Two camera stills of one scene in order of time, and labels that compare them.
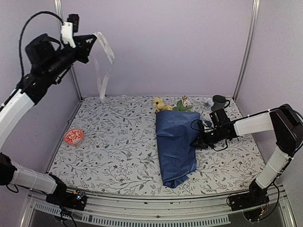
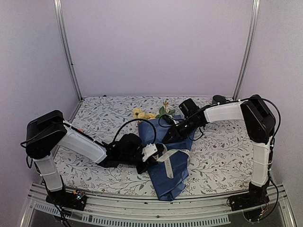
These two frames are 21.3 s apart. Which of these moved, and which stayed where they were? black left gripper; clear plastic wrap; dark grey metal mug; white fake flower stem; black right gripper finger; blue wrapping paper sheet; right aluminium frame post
Moved: black left gripper; white fake flower stem; black right gripper finger; clear plastic wrap; blue wrapping paper sheet
Stayed: right aluminium frame post; dark grey metal mug
